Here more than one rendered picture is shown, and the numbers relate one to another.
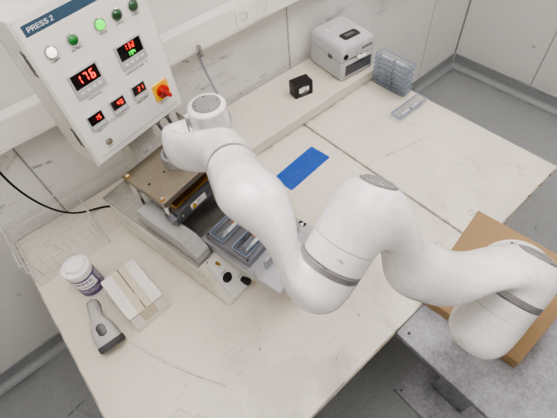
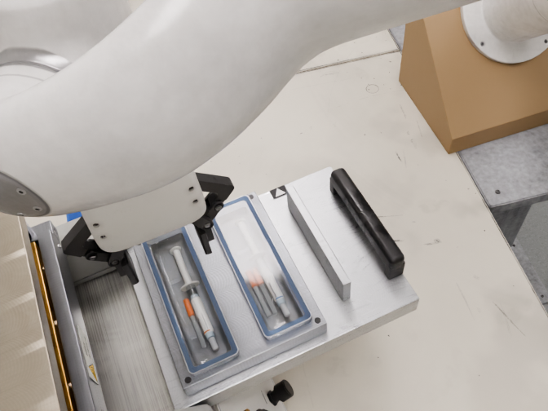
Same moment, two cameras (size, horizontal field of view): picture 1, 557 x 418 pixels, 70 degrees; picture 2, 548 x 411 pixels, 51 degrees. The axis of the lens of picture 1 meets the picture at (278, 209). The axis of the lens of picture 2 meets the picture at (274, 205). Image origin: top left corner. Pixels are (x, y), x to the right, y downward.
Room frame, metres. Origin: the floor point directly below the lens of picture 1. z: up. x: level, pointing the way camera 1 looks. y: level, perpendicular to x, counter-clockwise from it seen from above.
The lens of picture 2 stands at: (0.46, 0.34, 1.57)
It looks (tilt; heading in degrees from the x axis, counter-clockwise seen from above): 54 degrees down; 298
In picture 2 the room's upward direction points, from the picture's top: 8 degrees counter-clockwise
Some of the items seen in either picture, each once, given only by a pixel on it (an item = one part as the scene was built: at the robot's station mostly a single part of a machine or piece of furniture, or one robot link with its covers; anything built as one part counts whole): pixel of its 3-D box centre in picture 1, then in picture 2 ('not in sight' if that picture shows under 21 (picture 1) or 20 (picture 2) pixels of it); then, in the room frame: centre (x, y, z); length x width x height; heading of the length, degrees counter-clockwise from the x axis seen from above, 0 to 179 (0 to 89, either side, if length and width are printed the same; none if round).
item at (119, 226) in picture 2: not in sight; (135, 185); (0.70, 0.12, 1.20); 0.10 x 0.08 x 0.11; 45
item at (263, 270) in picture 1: (262, 236); (262, 272); (0.64, 0.06, 0.97); 0.30 x 0.22 x 0.08; 46
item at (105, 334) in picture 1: (99, 323); not in sight; (0.52, 0.60, 0.79); 0.20 x 0.08 x 0.08; 34
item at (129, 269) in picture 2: not in sight; (110, 260); (0.74, 0.16, 1.11); 0.03 x 0.03 x 0.07; 45
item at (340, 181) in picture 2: not in sight; (364, 220); (0.54, -0.04, 0.99); 0.15 x 0.02 x 0.04; 136
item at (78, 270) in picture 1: (84, 275); not in sight; (0.68, 0.65, 0.82); 0.09 x 0.09 x 0.15
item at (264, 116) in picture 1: (293, 96); not in sight; (1.51, -0.14, 0.77); 0.84 x 0.30 x 0.04; 124
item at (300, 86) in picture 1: (301, 86); not in sight; (1.50, -0.18, 0.83); 0.09 x 0.06 x 0.07; 111
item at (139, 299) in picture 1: (136, 294); not in sight; (0.60, 0.49, 0.80); 0.19 x 0.13 x 0.09; 34
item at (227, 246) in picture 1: (249, 226); (224, 284); (0.67, 0.09, 0.98); 0.20 x 0.17 x 0.03; 136
